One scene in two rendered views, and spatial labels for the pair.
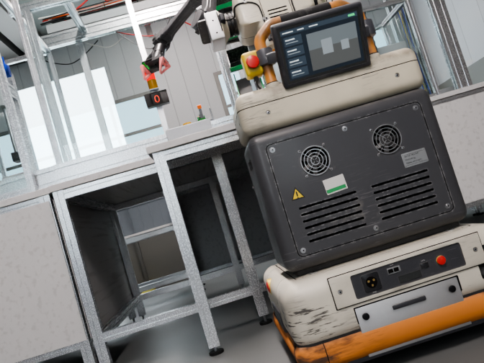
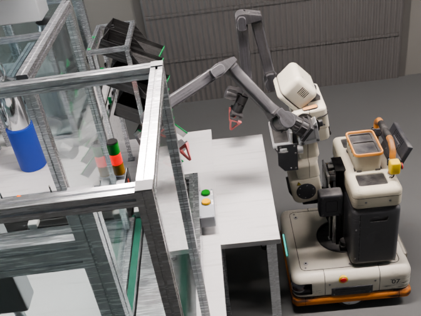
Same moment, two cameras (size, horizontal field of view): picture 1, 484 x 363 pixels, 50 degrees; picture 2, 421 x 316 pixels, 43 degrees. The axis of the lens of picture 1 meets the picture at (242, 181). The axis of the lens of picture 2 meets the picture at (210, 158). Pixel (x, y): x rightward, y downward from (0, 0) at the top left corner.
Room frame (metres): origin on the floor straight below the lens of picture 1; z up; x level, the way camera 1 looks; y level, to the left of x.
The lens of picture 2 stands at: (2.06, 2.11, 2.50)
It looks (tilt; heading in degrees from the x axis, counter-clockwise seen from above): 33 degrees down; 278
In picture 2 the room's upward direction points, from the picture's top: 9 degrees counter-clockwise
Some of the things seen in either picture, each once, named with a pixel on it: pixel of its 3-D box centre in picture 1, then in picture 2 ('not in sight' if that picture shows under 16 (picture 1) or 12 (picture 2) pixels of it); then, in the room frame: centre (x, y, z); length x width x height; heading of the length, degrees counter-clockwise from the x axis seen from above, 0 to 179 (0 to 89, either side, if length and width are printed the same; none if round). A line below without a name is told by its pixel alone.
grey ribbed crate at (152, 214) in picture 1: (143, 217); not in sight; (4.58, 0.92, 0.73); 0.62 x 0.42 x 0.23; 96
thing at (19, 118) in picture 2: not in sight; (8, 95); (3.45, -0.42, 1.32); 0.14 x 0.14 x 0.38
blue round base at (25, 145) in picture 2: not in sight; (26, 145); (3.45, -0.42, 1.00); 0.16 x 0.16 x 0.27
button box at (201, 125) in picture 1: (189, 131); (207, 207); (2.38, 0.17, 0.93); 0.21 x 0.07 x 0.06; 96
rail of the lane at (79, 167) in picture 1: (151, 148); (195, 239); (2.42, 0.36, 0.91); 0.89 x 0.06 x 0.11; 96
